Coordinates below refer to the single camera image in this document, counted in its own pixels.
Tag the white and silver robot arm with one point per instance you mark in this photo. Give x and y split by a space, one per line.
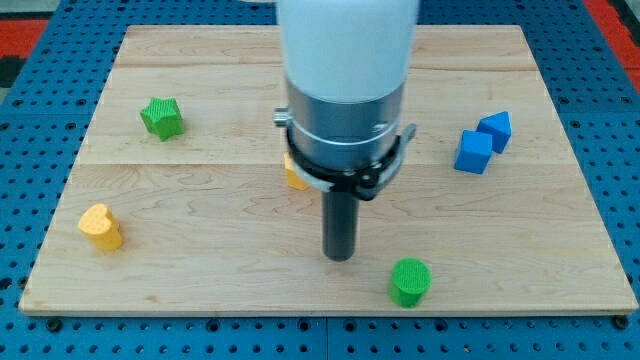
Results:
346 62

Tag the yellow block behind arm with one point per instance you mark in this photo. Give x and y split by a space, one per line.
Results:
292 178

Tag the blue cube block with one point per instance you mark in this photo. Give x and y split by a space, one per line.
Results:
474 152

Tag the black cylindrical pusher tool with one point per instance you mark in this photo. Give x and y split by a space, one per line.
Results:
339 225

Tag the green cylinder block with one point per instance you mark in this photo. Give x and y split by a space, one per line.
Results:
410 280

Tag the wooden board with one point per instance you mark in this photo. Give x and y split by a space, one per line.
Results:
210 228

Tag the green star block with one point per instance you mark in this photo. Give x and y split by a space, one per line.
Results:
163 118

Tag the blue pentagon block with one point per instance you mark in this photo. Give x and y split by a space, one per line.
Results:
497 125

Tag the yellow heart block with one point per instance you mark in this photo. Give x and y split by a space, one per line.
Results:
100 226

